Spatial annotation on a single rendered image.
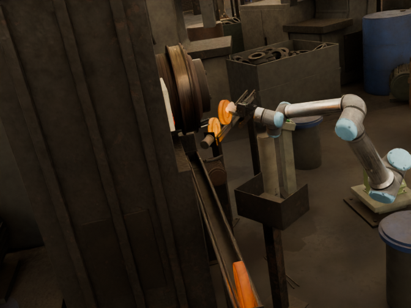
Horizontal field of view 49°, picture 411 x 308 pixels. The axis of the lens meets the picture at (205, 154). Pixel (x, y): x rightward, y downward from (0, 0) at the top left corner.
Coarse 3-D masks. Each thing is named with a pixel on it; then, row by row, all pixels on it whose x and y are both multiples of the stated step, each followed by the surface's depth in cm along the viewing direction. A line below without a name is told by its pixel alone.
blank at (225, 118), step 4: (224, 100) 279; (220, 104) 277; (224, 104) 278; (220, 108) 276; (224, 108) 278; (220, 112) 276; (224, 112) 278; (220, 116) 276; (224, 116) 278; (228, 116) 284; (220, 120) 278; (224, 120) 278; (228, 120) 283
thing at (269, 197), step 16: (256, 176) 216; (240, 192) 203; (256, 192) 218; (304, 192) 199; (240, 208) 208; (256, 208) 200; (272, 208) 192; (288, 208) 192; (304, 208) 202; (272, 224) 196; (288, 224) 195; (272, 240) 212; (272, 256) 216; (272, 272) 221; (272, 288) 226; (272, 304) 234; (288, 304) 230; (304, 304) 230
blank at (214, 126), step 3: (210, 120) 287; (213, 120) 286; (216, 120) 290; (210, 123) 285; (213, 123) 286; (216, 123) 290; (219, 123) 296; (210, 126) 284; (213, 126) 286; (216, 126) 294; (219, 126) 296; (210, 129) 284; (213, 129) 286; (216, 129) 294; (219, 129) 296; (216, 132) 294; (216, 135) 290; (219, 135) 295
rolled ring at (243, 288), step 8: (240, 264) 147; (240, 272) 143; (240, 280) 141; (248, 280) 141; (240, 288) 140; (248, 288) 140; (240, 296) 153; (248, 296) 140; (240, 304) 153; (248, 304) 140
